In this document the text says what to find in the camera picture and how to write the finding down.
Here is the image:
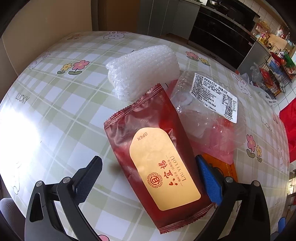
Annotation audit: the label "orange snack packet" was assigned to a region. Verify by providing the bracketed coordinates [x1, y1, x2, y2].
[202, 153, 238, 182]

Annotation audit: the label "clear plastic clamshell tray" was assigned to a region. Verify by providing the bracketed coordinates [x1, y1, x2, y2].
[170, 71, 246, 165]

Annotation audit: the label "red gold tissue pack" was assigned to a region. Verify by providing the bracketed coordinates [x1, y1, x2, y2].
[104, 84, 212, 233]

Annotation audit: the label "white foam net sleeve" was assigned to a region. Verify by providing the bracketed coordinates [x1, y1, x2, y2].
[106, 45, 180, 101]

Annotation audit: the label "grey kitchen base cabinets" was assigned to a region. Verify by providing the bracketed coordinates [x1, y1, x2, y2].
[137, 1, 202, 40]

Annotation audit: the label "green checkered tablecloth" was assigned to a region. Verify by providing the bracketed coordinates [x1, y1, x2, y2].
[1, 32, 289, 240]

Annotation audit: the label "red apron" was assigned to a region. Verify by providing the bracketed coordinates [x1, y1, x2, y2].
[280, 98, 296, 162]

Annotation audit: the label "black oven stove unit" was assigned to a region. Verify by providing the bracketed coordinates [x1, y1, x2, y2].
[189, 1, 260, 70]

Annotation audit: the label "cream refrigerator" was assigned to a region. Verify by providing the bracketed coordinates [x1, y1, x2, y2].
[1, 1, 92, 97]

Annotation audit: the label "wire snack rack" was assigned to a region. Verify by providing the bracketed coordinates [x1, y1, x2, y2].
[259, 51, 295, 99]

